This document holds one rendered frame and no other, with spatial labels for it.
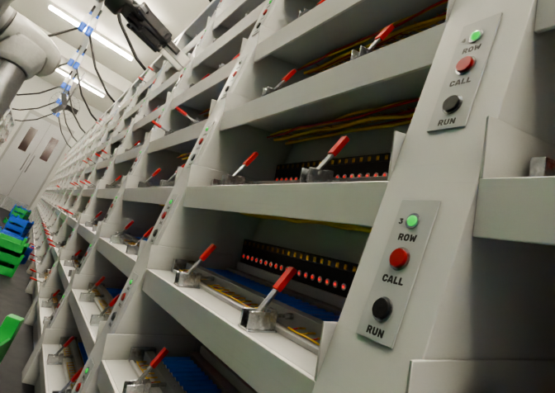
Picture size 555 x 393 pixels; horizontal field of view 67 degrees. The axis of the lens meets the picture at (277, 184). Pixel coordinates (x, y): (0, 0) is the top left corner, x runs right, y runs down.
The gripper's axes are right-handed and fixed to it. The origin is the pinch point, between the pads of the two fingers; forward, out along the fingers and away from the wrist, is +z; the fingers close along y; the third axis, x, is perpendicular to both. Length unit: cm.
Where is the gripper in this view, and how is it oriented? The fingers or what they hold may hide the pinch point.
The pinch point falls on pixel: (175, 56)
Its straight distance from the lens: 118.1
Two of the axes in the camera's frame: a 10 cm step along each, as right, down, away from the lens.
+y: -5.2, 0.1, 8.6
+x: -5.6, 7.6, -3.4
